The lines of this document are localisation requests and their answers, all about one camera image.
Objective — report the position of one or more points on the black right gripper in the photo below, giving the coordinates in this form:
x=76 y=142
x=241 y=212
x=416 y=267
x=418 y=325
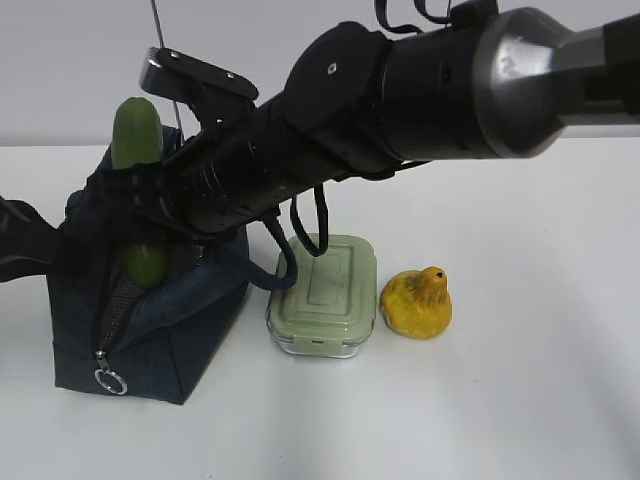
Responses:
x=207 y=188

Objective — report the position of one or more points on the dark navy fabric lunch bag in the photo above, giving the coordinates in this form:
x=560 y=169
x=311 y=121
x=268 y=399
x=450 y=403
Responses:
x=111 y=337

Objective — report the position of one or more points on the dark green cucumber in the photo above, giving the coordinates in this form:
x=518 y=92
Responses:
x=137 y=138

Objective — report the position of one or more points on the green lidded glass food container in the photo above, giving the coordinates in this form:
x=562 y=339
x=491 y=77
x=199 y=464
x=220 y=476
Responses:
x=331 y=310

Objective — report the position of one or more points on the yellow pear shaped fruit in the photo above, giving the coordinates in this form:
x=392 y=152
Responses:
x=417 y=303

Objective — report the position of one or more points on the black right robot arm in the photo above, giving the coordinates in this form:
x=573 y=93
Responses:
x=490 y=84

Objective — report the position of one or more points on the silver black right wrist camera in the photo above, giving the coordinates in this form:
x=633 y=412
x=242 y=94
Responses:
x=169 y=73

